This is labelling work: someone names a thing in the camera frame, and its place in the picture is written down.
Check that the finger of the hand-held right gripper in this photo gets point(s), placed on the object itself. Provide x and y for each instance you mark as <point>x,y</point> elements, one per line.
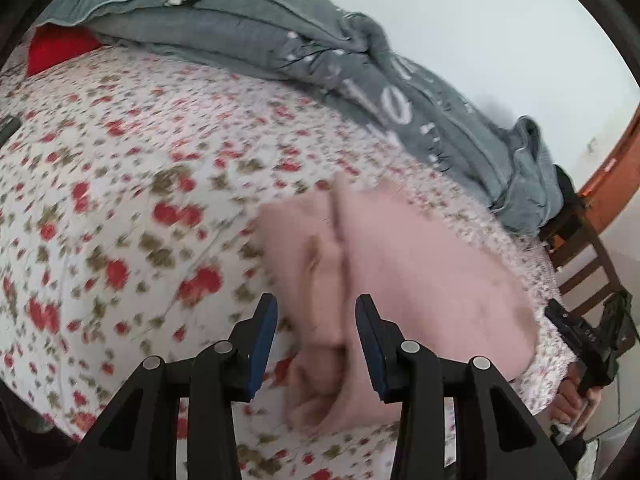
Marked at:
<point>560,316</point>

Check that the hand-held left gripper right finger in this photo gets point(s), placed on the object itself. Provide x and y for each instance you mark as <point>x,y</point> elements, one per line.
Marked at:
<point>372,345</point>

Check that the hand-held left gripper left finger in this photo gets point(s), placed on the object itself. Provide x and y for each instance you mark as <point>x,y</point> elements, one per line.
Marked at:
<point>262,340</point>

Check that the pink knitted sweater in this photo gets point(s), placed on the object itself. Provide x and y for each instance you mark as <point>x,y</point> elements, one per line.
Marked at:
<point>410,280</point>

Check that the person's right hand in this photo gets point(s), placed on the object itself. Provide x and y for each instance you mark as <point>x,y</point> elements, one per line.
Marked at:
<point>567,402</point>

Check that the black cloth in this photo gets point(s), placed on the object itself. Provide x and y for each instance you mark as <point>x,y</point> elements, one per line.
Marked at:
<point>562,200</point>

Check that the orange wooden door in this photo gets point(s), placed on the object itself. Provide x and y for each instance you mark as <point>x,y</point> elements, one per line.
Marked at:
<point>615,185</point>

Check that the grey printed blanket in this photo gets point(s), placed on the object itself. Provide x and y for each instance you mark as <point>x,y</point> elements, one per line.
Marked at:
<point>225,15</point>

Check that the black smartphone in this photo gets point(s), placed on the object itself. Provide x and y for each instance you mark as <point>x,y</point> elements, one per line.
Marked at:
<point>9,129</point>

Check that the red pillow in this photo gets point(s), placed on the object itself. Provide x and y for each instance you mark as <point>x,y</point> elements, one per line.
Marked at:
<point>60,47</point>

